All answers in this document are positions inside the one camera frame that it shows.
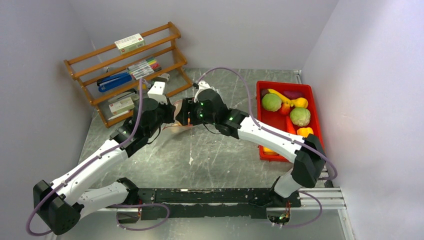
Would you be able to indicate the red apple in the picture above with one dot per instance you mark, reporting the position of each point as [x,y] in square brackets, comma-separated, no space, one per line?
[285,109]

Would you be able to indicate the clear zip bag orange zipper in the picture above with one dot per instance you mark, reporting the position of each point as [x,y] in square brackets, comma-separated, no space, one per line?
[177,126]

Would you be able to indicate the orange carrot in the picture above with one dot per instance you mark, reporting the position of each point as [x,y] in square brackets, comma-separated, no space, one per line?
[290,126]

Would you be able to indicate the white box on top shelf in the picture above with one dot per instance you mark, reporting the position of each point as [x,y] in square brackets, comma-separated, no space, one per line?
[130,43]

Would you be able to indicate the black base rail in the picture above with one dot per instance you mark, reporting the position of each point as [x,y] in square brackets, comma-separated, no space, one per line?
[158,203]

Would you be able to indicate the yellow squash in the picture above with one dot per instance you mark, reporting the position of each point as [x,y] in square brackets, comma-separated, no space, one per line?
[300,102]

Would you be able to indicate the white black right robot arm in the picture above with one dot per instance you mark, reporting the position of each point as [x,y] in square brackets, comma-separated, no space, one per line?
[305,153]

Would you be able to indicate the wooden three-tier shelf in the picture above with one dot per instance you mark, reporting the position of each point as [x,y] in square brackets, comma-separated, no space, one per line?
[160,41]

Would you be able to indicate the green white staples box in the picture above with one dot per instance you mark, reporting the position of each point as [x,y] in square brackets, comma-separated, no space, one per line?
[121,106]

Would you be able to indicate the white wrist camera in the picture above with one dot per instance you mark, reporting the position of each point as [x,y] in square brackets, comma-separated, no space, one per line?
[202,86]
[158,92]

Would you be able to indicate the yellow bell pepper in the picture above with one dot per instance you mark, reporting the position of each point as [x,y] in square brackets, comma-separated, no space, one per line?
[305,131]
[267,151]

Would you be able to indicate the green cabbage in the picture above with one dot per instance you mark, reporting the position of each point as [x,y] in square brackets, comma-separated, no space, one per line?
[300,116]
[271,102]

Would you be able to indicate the blue hole punch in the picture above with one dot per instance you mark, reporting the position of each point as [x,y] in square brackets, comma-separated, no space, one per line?
[110,82]

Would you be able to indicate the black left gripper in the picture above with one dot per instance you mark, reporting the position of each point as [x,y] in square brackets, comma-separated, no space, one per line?
[170,110]

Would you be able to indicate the marker pen set pack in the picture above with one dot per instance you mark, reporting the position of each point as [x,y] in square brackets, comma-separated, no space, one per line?
[144,68]

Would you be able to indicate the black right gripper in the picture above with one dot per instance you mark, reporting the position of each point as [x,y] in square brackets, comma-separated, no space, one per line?
[189,106]

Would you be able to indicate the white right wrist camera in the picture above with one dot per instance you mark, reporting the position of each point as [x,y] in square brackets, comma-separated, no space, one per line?
[202,86]

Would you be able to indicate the purple eggplant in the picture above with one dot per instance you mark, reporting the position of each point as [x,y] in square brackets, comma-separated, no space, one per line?
[292,95]

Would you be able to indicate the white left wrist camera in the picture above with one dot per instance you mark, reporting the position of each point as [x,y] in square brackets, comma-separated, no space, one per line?
[158,92]

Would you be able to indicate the black white stapler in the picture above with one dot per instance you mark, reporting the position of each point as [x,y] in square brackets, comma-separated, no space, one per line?
[123,95]

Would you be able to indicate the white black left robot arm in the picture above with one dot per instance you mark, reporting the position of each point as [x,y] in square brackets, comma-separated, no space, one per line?
[64,201]

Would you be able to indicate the yellow banana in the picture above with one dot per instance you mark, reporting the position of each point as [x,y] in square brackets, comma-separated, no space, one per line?
[283,98]

